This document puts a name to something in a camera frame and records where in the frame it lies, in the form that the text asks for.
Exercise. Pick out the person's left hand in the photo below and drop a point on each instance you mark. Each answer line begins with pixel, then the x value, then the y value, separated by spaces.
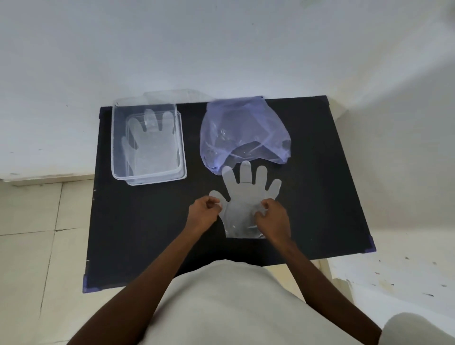
pixel 199 215

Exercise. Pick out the person's right hand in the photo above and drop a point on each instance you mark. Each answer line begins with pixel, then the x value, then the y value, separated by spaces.
pixel 274 223

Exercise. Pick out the translucent blue plastic bag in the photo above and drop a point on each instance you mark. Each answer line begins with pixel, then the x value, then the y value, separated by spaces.
pixel 238 124

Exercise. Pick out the clear plastic container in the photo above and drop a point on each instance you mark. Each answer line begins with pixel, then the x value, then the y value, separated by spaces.
pixel 119 149

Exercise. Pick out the white trousers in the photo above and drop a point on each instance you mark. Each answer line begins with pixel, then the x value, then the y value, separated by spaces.
pixel 419 330

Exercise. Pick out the person's right fingers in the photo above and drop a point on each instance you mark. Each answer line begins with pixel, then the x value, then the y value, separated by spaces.
pixel 262 213

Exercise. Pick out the clear plastic disposable glove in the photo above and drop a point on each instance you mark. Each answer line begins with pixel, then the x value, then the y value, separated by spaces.
pixel 245 190

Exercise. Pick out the person's right forearm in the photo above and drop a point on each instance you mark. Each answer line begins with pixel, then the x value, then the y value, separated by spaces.
pixel 320 284

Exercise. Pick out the purple table corner guard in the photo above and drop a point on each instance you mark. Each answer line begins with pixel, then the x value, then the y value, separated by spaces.
pixel 88 285
pixel 371 246

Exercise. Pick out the white shirt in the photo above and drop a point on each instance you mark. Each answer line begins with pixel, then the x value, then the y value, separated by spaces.
pixel 231 305

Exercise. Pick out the stack of clear gloves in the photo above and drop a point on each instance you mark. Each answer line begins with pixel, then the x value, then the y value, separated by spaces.
pixel 153 149

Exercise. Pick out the person's left fingers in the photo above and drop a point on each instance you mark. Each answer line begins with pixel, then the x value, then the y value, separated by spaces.
pixel 212 204

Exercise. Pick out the person's left forearm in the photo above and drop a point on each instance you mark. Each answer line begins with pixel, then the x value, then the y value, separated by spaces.
pixel 142 280

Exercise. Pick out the clear plastic lid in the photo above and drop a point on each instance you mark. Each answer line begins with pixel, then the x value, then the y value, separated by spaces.
pixel 177 96

